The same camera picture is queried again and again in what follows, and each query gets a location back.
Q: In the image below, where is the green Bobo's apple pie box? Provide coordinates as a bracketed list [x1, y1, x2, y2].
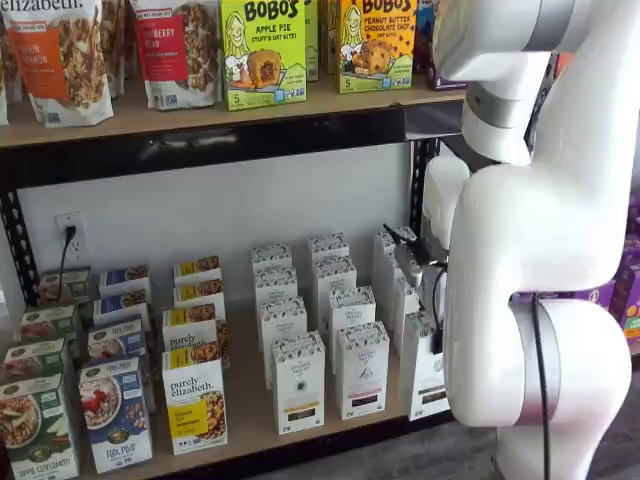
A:
[221, 0, 308, 111]
[302, 0, 321, 84]

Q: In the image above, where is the purely elizabeth orange granola bag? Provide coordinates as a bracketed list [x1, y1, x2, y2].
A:
[0, 0, 116, 126]
[99, 0, 136, 99]

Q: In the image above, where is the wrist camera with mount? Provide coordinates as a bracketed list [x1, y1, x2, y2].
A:
[383, 223, 441, 287]

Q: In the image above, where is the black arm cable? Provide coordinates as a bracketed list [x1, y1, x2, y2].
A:
[429, 267, 554, 480]

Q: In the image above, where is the blue purple Zbar box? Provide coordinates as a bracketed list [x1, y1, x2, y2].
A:
[416, 0, 471, 93]

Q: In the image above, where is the orange Bobo's peanut butter box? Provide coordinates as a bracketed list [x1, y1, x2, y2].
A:
[339, 0, 418, 94]

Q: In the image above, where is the white pantry box pink strip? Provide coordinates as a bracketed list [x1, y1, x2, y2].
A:
[312, 257, 358, 324]
[335, 320, 391, 421]
[328, 285, 377, 361]
[308, 232, 350, 264]

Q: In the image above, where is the green Nature's Path oatmeal box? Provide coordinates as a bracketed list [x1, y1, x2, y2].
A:
[0, 372, 81, 480]
[0, 338, 69, 386]
[19, 303, 84, 359]
[38, 268, 94, 309]

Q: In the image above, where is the blue Flax Plus oatmeal box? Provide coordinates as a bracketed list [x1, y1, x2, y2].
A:
[87, 314, 150, 364]
[93, 288, 152, 321]
[98, 263, 151, 296]
[78, 355, 154, 475]

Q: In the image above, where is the purely elizabeth red granola bag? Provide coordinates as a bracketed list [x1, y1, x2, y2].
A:
[129, 0, 224, 110]

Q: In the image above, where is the white pantry box green strip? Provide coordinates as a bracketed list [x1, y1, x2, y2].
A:
[383, 249, 419, 301]
[391, 277, 422, 354]
[373, 227, 419, 261]
[399, 312, 451, 422]

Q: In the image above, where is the black plug with cord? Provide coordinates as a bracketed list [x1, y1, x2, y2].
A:
[58, 224, 77, 289]

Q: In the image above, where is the white pantry box yellow strip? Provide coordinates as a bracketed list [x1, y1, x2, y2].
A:
[253, 267, 299, 306]
[258, 295, 309, 391]
[271, 332, 327, 435]
[251, 243, 294, 274]

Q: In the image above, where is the wooden shelf board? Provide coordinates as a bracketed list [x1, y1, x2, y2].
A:
[74, 279, 451, 480]
[0, 87, 466, 149]

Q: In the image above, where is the purple Annie's snack box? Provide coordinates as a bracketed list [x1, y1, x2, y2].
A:
[610, 263, 640, 331]
[509, 278, 617, 310]

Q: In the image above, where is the white wall outlet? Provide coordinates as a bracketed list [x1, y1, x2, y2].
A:
[54, 212, 85, 262]

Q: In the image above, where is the purely elizabeth yellow white box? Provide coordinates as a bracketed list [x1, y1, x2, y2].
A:
[161, 344, 229, 456]
[173, 254, 223, 284]
[162, 302, 231, 369]
[173, 278, 225, 309]

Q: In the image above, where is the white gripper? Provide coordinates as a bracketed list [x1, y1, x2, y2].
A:
[419, 254, 450, 354]

